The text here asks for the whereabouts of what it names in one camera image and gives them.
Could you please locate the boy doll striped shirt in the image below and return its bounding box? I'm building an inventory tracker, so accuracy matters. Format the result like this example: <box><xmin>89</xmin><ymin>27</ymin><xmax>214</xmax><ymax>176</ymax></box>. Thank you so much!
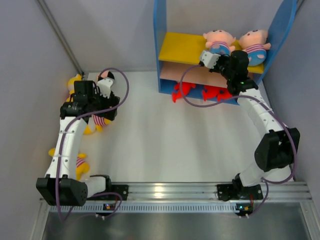
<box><xmin>203</xmin><ymin>29</ymin><xmax>236</xmax><ymax>55</ymax></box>

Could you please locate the red shark plush toy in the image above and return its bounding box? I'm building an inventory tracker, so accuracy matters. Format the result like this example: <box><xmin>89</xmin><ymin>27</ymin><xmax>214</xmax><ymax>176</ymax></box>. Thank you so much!
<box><xmin>171</xmin><ymin>82</ymin><xmax>196</xmax><ymax>103</ymax></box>

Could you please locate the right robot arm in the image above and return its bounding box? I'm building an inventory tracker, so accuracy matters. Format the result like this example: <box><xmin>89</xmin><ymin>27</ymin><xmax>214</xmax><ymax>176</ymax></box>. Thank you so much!
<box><xmin>201</xmin><ymin>50</ymin><xmax>300</xmax><ymax>199</ymax></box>

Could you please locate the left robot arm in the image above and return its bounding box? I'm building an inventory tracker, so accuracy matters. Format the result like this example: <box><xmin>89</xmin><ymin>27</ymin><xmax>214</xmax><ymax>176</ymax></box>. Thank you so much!
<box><xmin>36</xmin><ymin>77</ymin><xmax>120</xmax><ymax>207</ymax></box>

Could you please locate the blue yellow toy shelf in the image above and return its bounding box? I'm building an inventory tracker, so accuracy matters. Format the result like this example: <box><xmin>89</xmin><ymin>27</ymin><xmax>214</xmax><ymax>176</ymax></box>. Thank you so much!
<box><xmin>153</xmin><ymin>0</ymin><xmax>297</xmax><ymax>104</ymax></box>

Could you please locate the yellow duck plush striped shirt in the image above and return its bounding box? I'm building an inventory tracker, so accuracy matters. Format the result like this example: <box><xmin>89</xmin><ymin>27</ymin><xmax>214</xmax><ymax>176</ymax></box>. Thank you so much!
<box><xmin>83</xmin><ymin>115</ymin><xmax>112</xmax><ymax>135</ymax></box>

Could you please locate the yellow duck plush in corner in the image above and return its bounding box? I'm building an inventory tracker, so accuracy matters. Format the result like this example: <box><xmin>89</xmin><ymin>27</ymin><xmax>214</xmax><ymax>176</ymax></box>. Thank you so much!
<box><xmin>66</xmin><ymin>74</ymin><xmax>83</xmax><ymax>102</ymax></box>

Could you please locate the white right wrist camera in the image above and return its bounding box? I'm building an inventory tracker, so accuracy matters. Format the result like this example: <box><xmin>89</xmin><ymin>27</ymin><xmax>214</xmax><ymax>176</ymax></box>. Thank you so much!
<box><xmin>199</xmin><ymin>50</ymin><xmax>221</xmax><ymax>70</ymax></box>

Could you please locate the yellow duck plush near rail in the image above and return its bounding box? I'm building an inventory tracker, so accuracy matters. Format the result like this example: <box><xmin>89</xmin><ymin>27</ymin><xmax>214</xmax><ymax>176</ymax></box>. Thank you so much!
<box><xmin>45</xmin><ymin>148</ymin><xmax>90</xmax><ymax>181</ymax></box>

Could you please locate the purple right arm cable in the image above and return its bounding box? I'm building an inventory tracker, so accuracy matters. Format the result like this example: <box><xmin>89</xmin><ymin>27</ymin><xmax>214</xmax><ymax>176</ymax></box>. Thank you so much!
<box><xmin>181</xmin><ymin>64</ymin><xmax>300</xmax><ymax>216</ymax></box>

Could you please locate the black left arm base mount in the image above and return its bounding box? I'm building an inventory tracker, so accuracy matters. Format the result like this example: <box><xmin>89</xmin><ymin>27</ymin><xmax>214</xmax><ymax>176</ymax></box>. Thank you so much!
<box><xmin>84</xmin><ymin>174</ymin><xmax>129</xmax><ymax>201</ymax></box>

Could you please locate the metal corner post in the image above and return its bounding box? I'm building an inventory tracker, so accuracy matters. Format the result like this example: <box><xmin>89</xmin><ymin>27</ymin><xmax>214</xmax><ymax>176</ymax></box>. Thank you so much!
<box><xmin>35</xmin><ymin>0</ymin><xmax>84</xmax><ymax>76</ymax></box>

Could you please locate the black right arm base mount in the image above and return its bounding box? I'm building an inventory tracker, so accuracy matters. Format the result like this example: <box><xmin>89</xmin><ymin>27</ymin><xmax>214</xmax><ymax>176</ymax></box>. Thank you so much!
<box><xmin>216</xmin><ymin>174</ymin><xmax>264</xmax><ymax>202</ymax></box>

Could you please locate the perforated grey cable duct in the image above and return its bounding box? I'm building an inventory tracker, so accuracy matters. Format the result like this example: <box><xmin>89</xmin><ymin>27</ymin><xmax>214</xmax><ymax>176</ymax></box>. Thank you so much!
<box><xmin>60</xmin><ymin>201</ymin><xmax>252</xmax><ymax>214</ymax></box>

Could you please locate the aluminium rail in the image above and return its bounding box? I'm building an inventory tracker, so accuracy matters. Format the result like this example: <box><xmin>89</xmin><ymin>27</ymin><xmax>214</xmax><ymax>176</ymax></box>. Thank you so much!
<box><xmin>39</xmin><ymin>181</ymin><xmax>313</xmax><ymax>203</ymax></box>

